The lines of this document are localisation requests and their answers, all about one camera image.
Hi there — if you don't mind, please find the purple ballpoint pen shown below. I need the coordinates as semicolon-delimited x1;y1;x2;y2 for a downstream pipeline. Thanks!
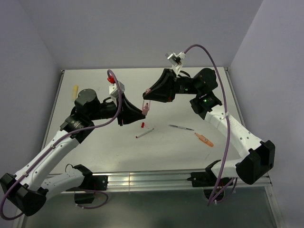
169;124;194;131

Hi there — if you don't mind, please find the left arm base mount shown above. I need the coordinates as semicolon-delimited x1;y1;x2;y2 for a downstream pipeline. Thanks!
69;175;109;209

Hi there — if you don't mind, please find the yellow marker pen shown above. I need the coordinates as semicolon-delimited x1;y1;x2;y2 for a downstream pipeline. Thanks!
72;85;79;102

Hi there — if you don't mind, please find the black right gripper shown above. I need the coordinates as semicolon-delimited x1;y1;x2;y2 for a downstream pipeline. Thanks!
142;68;201;103

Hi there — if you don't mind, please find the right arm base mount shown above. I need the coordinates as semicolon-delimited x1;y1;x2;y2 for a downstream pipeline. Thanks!
187;168;232;200

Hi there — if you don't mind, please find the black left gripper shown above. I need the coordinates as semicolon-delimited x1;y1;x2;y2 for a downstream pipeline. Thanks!
88;93;145;126

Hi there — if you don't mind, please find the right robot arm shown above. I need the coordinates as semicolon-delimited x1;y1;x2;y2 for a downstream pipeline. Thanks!
142;68;275;186

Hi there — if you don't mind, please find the white pen with red tip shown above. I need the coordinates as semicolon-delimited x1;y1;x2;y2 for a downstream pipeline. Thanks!
135;128;154;139

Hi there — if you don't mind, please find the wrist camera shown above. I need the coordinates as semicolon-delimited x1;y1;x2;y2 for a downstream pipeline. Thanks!
165;52;186;75
107;75;125;105

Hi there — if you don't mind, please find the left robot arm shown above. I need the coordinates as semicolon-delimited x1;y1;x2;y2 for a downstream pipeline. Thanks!
0;89;145;216

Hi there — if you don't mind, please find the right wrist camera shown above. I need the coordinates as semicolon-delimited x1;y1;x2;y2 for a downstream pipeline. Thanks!
165;52;186;75

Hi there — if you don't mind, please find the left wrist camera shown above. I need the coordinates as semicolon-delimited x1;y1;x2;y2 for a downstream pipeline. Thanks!
107;75;125;105

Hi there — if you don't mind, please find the orange highlighter pen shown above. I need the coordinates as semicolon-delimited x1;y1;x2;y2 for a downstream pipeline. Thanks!
195;133;214;147

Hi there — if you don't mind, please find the aluminium rail frame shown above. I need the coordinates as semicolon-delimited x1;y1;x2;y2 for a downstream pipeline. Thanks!
11;67;285;228

